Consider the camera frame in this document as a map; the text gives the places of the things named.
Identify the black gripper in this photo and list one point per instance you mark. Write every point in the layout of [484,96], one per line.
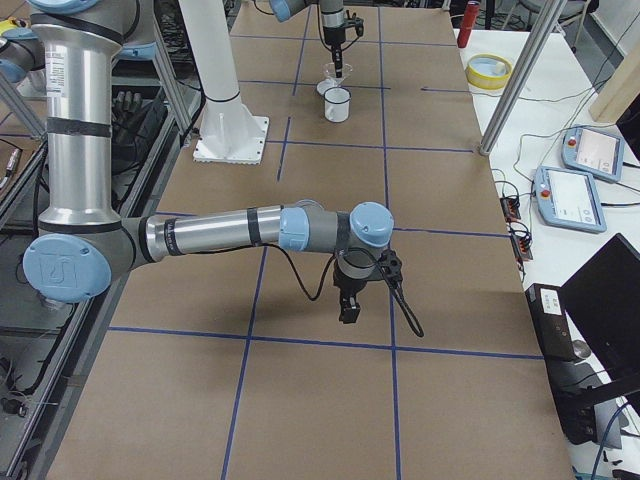
[330,31]
[345,285]

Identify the clear plastic funnel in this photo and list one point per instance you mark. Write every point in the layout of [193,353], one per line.
[332,78]

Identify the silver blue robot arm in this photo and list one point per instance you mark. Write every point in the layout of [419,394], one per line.
[84,244]
[333,21]

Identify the white enamel cup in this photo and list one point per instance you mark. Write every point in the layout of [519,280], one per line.
[337,104]

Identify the red bottle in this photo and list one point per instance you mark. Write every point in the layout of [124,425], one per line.
[468,21]

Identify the yellow tape roll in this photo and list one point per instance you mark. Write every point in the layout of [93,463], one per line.
[488,71]

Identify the lower orange circuit board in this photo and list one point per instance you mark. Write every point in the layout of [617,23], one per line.
[521,244]

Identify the orange circuit board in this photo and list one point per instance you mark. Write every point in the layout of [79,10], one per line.
[511,208]
[521,244]

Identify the upper orange circuit board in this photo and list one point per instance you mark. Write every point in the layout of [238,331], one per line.
[511,208]

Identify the black glove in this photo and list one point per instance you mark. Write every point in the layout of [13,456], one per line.
[128,113]

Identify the black computer box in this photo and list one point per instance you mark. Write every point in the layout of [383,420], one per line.
[568,372]

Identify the near teach pendant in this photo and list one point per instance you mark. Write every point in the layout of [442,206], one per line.
[569,199]

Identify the teach pendant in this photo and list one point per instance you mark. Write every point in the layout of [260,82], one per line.
[569,199]
[594,151]

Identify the black monitor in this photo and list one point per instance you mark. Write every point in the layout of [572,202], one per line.
[602,300]

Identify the far teach pendant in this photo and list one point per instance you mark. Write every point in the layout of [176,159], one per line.
[594,151]

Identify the wooden board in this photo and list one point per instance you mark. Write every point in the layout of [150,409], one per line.
[620,90]

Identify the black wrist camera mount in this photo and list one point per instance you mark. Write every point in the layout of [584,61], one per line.
[391,267]

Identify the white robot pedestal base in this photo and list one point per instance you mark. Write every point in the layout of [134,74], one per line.
[228,131]

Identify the aluminium frame post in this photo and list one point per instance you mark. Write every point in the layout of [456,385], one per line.
[528,57]

